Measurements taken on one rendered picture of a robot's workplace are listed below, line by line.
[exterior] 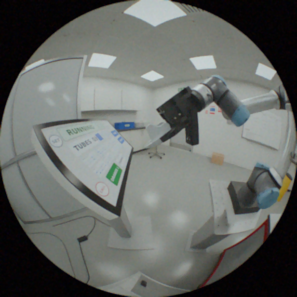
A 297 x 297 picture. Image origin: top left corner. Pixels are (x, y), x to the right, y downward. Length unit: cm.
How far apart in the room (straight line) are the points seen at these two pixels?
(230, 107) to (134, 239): 126
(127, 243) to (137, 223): 29
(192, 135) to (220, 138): 303
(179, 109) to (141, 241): 118
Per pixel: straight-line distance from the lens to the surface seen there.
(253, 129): 344
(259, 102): 49
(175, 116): 23
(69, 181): 21
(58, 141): 26
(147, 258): 117
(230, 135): 329
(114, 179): 29
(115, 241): 120
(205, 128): 330
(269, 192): 43
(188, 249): 123
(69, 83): 117
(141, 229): 120
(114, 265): 122
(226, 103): 32
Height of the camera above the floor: 117
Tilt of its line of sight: 19 degrees down
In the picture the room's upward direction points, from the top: straight up
